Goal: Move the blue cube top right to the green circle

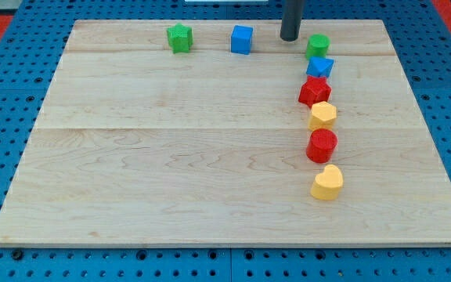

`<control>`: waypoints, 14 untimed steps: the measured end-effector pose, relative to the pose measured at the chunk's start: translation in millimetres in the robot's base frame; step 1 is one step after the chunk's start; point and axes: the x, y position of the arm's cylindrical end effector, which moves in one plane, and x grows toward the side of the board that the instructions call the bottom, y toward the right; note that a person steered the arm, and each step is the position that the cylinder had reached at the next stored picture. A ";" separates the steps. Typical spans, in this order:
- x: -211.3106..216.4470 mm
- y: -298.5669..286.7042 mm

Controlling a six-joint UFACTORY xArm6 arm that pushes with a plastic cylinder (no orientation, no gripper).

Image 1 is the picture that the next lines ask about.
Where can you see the green cylinder block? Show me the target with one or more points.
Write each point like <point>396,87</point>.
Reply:
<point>317,46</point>

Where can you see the red star block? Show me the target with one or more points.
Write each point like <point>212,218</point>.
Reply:
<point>314,90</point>

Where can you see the blue triangular block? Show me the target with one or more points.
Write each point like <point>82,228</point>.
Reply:
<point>319,67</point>

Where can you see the light wooden board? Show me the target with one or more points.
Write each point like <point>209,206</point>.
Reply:
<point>138,147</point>

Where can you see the green star block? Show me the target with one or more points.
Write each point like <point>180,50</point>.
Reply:
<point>180,38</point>

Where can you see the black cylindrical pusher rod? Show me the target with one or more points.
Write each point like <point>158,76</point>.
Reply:
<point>291,19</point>

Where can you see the blue cube block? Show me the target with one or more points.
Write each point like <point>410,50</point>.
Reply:
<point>241,39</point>

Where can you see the red cylinder block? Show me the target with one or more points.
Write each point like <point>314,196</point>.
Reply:
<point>321,145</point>

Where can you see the yellow heart block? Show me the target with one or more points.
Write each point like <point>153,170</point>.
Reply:
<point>327,184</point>

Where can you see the yellow hexagon block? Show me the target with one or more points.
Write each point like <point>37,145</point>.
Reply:
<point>322,115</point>

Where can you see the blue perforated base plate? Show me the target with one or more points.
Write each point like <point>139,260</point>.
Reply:
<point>30,50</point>

